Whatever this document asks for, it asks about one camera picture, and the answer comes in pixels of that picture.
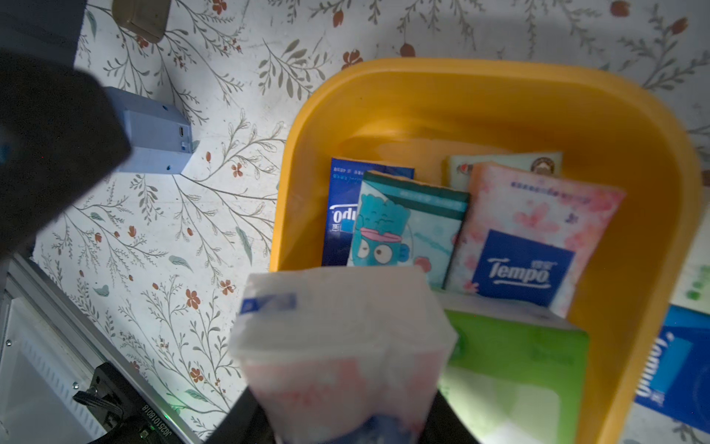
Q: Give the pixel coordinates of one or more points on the dark blue Tempo tissue pack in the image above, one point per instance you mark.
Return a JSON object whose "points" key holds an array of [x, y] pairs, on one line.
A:
{"points": [[342, 204]]}

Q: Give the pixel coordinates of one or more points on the green tissue pack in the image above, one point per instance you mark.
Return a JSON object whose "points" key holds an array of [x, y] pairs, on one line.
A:
{"points": [[692, 288], [517, 372]]}

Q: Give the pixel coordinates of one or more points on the teal cartoon tissue pack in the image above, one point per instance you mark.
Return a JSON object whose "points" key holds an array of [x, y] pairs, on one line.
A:
{"points": [[402, 222]]}

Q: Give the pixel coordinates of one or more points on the blue desk fan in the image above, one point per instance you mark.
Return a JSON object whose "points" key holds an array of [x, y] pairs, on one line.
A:
{"points": [[159, 135]]}

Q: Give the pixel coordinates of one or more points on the pink blue Tempo tissue pack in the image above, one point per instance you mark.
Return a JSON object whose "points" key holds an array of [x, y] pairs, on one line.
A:
{"points": [[529, 237]]}

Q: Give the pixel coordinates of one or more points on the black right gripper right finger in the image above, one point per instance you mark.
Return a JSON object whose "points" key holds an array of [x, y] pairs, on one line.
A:
{"points": [[443, 425]]}

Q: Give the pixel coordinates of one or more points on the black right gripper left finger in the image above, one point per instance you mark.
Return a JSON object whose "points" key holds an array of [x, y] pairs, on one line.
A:
{"points": [[246, 423]]}

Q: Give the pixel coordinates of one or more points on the yellow storage box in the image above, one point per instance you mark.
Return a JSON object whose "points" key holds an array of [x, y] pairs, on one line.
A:
{"points": [[417, 113]]}

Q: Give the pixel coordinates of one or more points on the cream tissue pack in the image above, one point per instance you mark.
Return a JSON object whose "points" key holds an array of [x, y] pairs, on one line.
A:
{"points": [[459, 167]]}

